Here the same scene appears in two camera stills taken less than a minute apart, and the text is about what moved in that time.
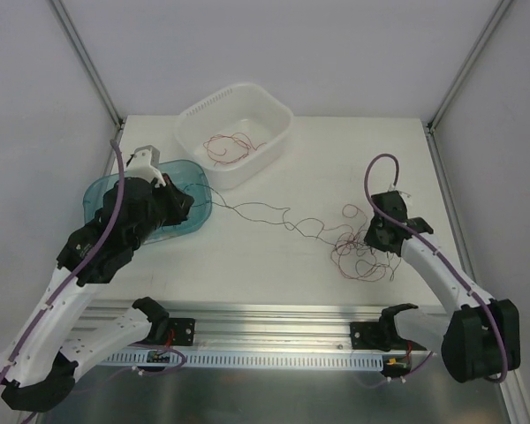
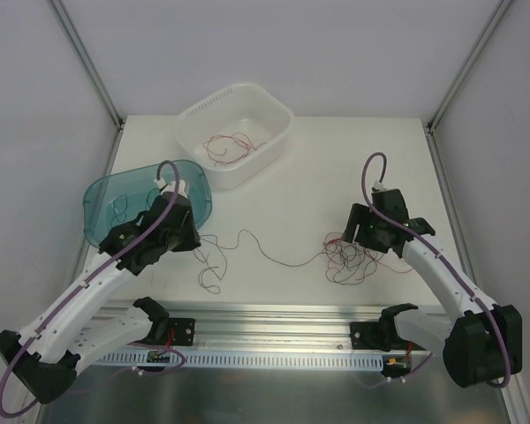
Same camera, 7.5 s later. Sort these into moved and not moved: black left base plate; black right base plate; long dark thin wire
Moved: long dark thin wire
Not moved: black left base plate; black right base plate
